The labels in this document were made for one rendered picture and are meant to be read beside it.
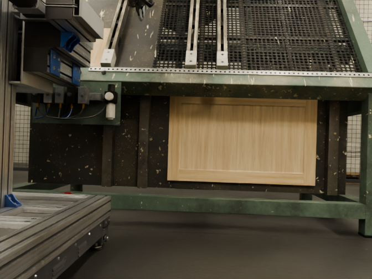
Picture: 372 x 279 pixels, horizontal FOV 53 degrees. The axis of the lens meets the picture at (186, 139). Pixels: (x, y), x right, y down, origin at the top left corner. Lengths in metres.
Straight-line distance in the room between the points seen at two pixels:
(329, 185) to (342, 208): 0.21
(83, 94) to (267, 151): 1.13
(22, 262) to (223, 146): 1.55
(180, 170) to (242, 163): 0.38
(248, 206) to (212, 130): 0.52
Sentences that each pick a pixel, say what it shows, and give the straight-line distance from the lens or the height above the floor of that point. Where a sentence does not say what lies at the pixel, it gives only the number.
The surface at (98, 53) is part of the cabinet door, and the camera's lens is 2.37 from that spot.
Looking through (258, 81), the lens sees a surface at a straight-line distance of 2.09.
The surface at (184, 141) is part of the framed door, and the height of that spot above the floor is 0.49.
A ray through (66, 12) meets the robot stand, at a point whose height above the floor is 0.89.
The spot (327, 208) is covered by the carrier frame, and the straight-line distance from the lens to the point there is 2.19.
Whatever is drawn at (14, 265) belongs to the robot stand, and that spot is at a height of 0.19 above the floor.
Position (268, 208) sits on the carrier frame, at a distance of 2.12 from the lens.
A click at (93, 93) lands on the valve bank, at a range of 2.09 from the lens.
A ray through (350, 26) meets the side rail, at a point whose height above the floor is 1.25.
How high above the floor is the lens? 0.48
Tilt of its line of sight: 1 degrees up
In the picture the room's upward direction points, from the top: 2 degrees clockwise
